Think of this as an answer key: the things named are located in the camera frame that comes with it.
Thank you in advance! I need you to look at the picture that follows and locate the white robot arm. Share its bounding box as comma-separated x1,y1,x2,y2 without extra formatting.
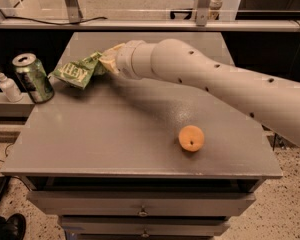
99,39,300,147

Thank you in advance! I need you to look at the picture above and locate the grey drawer cabinet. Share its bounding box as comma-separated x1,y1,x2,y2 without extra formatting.
0,31,283,240

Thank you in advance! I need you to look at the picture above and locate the black shoe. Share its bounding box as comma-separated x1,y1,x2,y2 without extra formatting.
0,213,26,240

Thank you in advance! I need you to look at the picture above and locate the green soda can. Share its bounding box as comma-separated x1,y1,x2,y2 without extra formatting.
12,53,54,103

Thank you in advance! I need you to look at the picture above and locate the grey drawer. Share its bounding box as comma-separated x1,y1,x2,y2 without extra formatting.
27,191,256,217
59,217,229,237

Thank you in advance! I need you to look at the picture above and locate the metal frame post right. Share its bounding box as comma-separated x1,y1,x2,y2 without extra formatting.
195,0,211,26

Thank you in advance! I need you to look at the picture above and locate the metal frame post left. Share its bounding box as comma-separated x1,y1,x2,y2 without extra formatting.
64,0,83,24

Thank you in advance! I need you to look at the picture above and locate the green jalapeno chip bag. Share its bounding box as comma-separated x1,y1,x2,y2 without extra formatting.
52,51,107,90

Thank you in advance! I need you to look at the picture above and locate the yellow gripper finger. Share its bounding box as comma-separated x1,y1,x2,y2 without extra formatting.
104,43,125,54
99,53,119,75

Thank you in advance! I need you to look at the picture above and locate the top grey drawer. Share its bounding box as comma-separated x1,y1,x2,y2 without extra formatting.
27,191,256,217

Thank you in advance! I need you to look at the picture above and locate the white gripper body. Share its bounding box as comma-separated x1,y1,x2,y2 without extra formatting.
115,40,156,80

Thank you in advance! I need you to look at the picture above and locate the metal frame post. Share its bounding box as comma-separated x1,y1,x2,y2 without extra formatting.
195,0,211,26
64,0,83,24

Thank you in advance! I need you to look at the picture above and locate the black cable on ledge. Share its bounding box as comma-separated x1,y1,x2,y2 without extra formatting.
0,0,108,26

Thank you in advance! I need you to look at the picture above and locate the white pump bottle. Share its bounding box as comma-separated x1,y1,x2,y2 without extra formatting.
0,71,22,103

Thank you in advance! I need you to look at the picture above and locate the orange fruit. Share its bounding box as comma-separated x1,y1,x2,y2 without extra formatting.
178,125,205,152

